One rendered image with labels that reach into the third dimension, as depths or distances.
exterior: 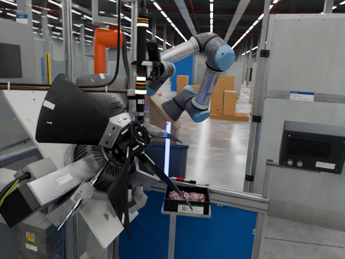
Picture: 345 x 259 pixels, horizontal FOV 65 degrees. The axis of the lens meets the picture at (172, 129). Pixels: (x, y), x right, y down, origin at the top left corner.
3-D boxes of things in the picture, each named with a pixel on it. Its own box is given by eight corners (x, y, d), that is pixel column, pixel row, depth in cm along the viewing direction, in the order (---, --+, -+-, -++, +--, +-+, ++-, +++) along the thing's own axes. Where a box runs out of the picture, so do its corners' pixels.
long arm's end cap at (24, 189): (4, 201, 78) (26, 183, 73) (19, 223, 78) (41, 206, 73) (-5, 205, 75) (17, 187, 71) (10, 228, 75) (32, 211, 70)
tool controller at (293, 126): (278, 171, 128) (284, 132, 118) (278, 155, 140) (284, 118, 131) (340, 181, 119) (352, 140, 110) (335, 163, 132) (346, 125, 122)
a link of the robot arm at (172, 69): (169, 81, 138) (179, 69, 135) (160, 82, 128) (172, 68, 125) (158, 71, 139) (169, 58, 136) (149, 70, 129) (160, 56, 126)
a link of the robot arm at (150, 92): (145, 85, 144) (158, 70, 140) (154, 99, 139) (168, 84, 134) (134, 81, 138) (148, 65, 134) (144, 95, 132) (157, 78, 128)
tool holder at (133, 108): (127, 115, 106) (128, 90, 104) (126, 112, 113) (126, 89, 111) (150, 115, 109) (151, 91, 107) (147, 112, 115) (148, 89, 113)
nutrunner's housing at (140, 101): (135, 121, 109) (138, -2, 99) (134, 118, 113) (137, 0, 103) (145, 121, 110) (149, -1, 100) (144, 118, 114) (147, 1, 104)
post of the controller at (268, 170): (262, 198, 135) (266, 160, 131) (262, 195, 138) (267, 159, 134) (268, 199, 134) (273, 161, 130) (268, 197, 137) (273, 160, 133)
